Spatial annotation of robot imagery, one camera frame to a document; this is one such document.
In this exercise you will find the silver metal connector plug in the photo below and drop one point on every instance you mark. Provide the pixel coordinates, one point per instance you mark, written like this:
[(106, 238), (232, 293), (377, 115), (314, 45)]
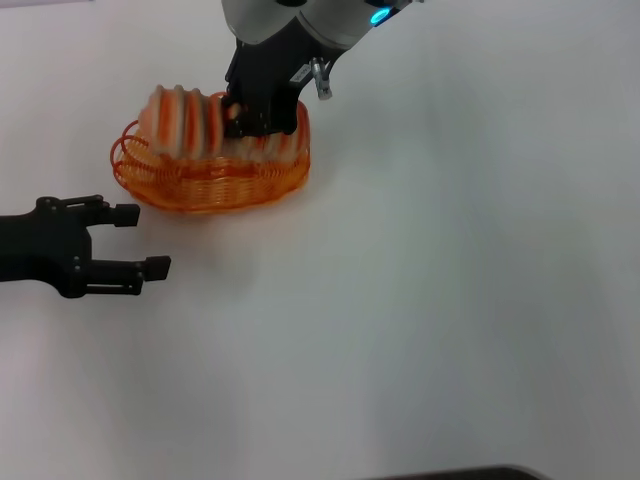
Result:
[(321, 77)]

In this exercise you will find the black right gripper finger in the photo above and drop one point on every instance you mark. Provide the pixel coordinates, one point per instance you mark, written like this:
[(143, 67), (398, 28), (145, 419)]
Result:
[(237, 125), (286, 122)]

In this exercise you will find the orange striped ribbed bread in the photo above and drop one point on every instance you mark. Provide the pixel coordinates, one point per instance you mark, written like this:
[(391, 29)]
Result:
[(180, 125)]

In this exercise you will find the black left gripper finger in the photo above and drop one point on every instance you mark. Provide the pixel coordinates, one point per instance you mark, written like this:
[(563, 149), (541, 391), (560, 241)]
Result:
[(145, 270), (120, 215)]

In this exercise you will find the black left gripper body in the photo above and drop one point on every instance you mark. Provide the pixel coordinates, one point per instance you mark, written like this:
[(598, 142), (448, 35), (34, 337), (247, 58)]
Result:
[(40, 250)]

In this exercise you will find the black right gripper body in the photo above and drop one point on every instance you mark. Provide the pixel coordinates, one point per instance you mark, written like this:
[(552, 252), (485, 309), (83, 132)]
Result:
[(265, 80)]

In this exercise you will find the black robot torso edge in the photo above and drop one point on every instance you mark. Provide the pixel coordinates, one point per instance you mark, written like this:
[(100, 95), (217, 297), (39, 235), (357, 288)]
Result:
[(450, 474)]

